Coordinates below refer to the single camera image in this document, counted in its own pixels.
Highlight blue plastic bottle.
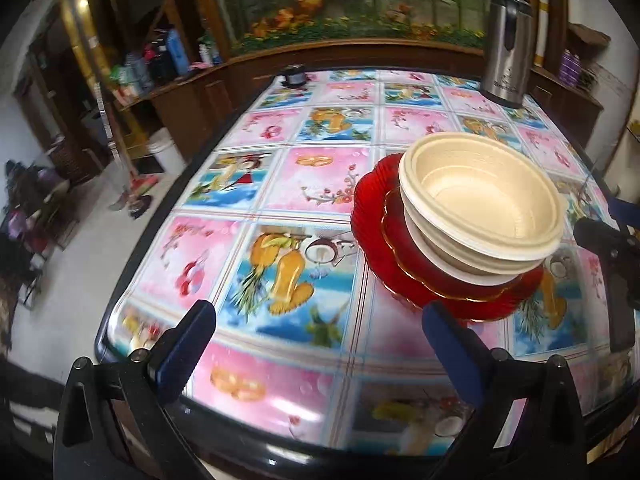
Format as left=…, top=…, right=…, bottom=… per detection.
left=166, top=28, right=190, bottom=77

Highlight large beige plastic bowl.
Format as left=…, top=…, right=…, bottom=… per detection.
left=399, top=190, right=544, bottom=275

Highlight small red glass plate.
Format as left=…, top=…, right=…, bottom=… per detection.
left=381, top=188, right=522, bottom=304

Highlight large red glass plate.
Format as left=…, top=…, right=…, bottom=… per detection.
left=350, top=154, right=544, bottom=321

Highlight colourful patterned tablecloth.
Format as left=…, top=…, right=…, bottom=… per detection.
left=96, top=70, right=636, bottom=456

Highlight small beige plastic bowl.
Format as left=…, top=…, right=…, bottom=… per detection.
left=398, top=132, right=566, bottom=261

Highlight purple bottles on shelf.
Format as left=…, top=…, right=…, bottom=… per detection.
left=559, top=49, right=582, bottom=87

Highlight wooden sideboard cabinet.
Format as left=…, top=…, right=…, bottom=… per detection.
left=119, top=37, right=604, bottom=162

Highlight white plastic bucket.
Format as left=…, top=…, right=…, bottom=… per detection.
left=146, top=127, right=186, bottom=176

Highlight stainless steel thermos jug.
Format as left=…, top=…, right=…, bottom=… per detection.
left=480, top=0, right=534, bottom=108

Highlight white foam bowl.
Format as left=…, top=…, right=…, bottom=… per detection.
left=404, top=212, right=518, bottom=287

